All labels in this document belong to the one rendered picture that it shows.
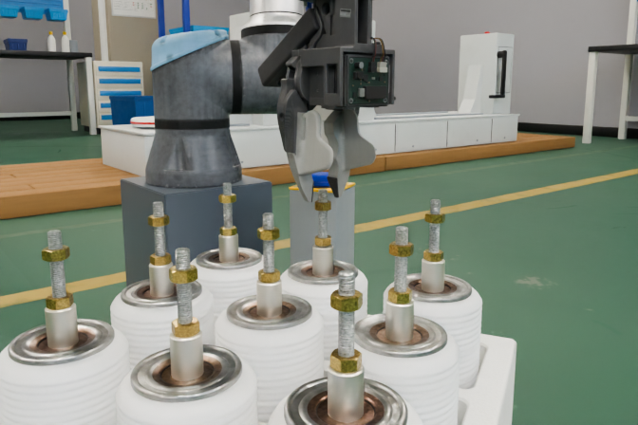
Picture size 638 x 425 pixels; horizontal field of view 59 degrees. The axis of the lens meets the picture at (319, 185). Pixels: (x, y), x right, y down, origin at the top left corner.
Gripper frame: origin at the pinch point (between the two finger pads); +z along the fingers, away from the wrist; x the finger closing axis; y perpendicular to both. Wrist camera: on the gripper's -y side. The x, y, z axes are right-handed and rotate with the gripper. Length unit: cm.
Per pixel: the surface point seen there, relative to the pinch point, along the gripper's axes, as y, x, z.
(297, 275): 0.3, -3.1, 9.1
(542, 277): -20, 86, 35
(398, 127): -172, 200, 13
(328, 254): 1.8, -0.3, 7.0
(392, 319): 16.8, -6.5, 7.5
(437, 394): 21.3, -6.3, 11.9
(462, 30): -351, 498, -70
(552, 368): 4, 46, 35
